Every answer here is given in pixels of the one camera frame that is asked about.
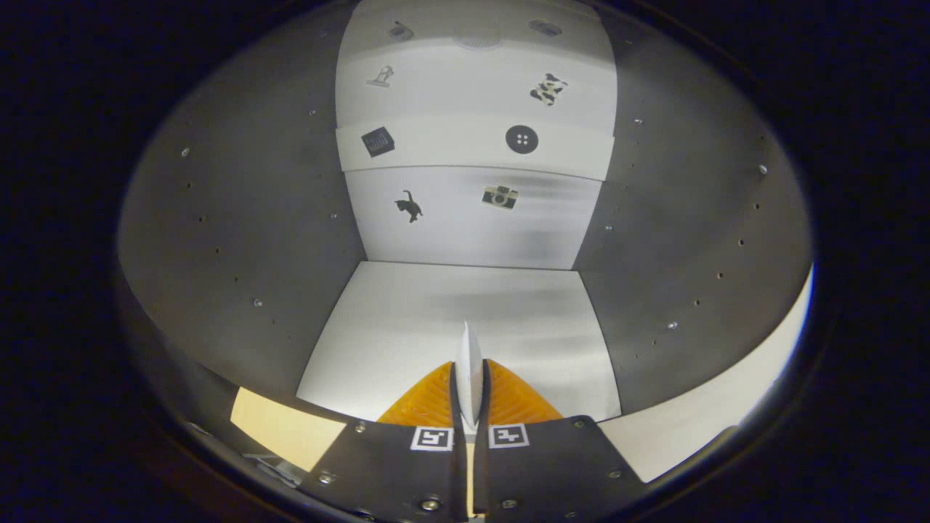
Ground grey cabinet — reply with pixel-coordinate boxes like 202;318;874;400
116;0;814;437

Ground light grey cabinet shelf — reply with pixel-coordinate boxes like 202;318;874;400
296;261;623;423

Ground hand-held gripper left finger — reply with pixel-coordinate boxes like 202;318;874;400
298;361;469;523

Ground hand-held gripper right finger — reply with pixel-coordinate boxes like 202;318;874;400
474;358;647;520

